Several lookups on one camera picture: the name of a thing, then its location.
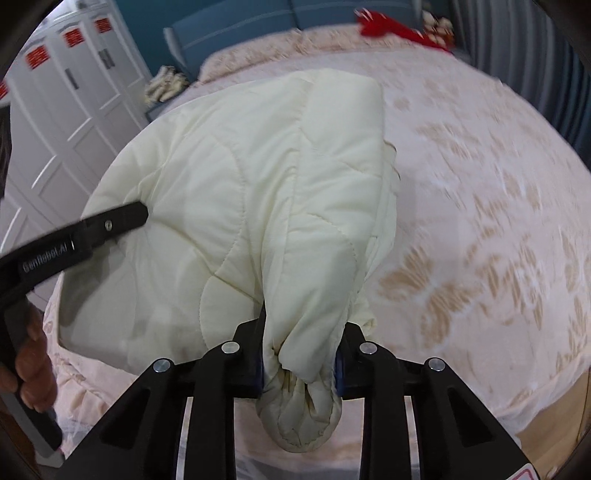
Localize pink floral pillow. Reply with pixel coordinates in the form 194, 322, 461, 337
198, 28, 370, 83

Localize folded cream cloth pile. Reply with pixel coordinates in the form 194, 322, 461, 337
144, 65, 191, 105

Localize blue padded headboard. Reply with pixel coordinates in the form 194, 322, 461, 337
163, 0, 428, 81

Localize bed with pink floral bedspread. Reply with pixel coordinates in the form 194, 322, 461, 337
41, 27, 591, 480

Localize cream quilted jacket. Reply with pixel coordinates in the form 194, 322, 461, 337
58, 68, 402, 455

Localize grey-blue curtain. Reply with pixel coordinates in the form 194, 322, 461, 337
449, 0, 591, 169

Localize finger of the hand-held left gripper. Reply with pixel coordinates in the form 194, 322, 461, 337
79, 201, 150, 252

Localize blue-grey nightstand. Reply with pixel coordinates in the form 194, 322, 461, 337
144, 98, 178, 124

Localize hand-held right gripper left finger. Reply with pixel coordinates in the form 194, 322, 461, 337
54, 318, 269, 480

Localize person's left hand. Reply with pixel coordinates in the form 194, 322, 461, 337
13, 305, 59, 414

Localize white wardrobe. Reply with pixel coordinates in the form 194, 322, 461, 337
0, 13, 154, 261

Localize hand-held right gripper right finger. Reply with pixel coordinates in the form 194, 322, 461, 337
333, 323, 540, 480

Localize small plush toys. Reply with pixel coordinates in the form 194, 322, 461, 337
421, 9, 457, 48

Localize red garment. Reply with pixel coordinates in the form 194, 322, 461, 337
355, 6, 455, 52

